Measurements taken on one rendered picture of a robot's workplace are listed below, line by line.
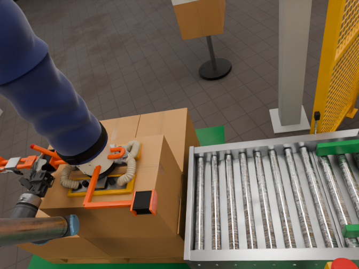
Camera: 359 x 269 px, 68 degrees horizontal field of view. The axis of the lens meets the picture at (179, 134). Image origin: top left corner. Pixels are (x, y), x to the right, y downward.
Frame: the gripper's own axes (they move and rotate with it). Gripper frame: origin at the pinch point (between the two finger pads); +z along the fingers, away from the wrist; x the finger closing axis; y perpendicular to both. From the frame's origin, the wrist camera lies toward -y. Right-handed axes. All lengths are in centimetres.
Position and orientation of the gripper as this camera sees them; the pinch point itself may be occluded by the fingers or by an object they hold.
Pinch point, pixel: (45, 160)
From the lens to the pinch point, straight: 149.3
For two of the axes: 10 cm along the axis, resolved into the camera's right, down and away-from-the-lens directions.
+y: 9.6, -1.2, -2.4
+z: 0.7, -7.6, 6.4
